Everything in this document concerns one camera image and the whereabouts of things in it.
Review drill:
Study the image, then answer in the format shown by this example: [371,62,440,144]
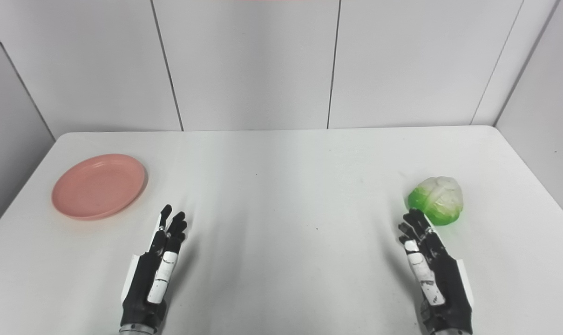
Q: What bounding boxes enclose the pink round plate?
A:
[51,154,149,221]

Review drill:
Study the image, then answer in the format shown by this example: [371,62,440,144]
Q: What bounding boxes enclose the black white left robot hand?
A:
[119,205,189,333]

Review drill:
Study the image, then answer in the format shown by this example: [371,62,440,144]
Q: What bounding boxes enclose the green white toy cabbage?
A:
[406,176,464,227]

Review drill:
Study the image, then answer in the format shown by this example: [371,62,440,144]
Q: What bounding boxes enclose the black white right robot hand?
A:
[399,208,475,335]

